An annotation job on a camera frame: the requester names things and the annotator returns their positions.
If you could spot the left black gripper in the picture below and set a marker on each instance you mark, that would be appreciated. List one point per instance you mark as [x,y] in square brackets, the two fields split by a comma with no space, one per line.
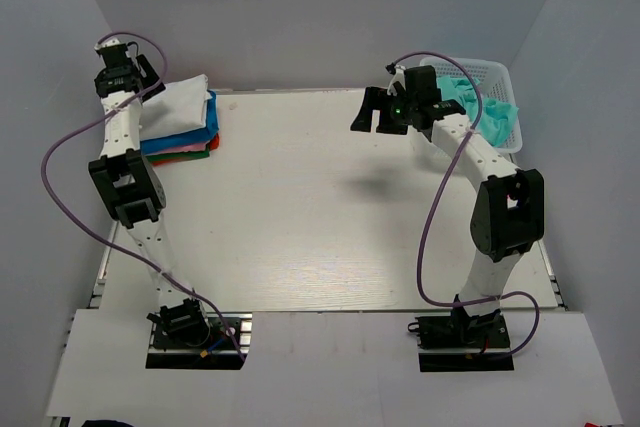
[150,76]

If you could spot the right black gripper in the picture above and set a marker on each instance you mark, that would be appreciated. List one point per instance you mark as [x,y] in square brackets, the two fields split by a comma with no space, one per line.
[372,101]

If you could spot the white t shirt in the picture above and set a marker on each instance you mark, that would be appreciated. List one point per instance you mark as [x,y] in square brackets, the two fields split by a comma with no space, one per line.
[180,108]

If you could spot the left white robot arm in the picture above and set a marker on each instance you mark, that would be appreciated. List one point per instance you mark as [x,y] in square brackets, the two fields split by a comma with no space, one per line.
[132,192]

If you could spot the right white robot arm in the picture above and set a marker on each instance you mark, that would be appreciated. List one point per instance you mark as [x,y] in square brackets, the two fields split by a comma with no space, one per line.
[508,214]

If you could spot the blue folded t shirt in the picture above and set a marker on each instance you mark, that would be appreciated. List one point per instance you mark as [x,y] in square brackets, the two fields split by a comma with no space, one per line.
[203,134]

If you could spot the green folded t shirt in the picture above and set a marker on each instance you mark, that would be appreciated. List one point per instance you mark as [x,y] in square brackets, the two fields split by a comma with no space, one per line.
[160,159]

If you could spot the red folded t shirt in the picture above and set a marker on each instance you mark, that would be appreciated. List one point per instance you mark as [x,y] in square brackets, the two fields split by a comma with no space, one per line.
[214,143]

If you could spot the teal t shirt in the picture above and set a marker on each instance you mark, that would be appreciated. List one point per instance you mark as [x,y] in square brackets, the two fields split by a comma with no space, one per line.
[498,117]

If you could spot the white plastic basket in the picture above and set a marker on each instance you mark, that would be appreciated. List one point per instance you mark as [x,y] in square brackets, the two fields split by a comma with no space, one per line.
[492,79]

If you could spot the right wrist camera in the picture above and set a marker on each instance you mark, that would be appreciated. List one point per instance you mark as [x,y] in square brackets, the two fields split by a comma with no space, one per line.
[397,84]

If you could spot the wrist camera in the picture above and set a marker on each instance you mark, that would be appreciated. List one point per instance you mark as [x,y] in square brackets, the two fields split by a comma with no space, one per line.
[112,50]
[397,84]

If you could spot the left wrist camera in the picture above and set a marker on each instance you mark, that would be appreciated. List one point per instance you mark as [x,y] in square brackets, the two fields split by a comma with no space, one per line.
[112,50]

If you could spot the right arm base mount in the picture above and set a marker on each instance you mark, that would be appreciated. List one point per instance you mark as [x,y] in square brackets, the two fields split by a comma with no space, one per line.
[443,347]

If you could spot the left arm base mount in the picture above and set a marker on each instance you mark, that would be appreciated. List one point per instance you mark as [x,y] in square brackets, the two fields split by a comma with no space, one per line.
[212,349]

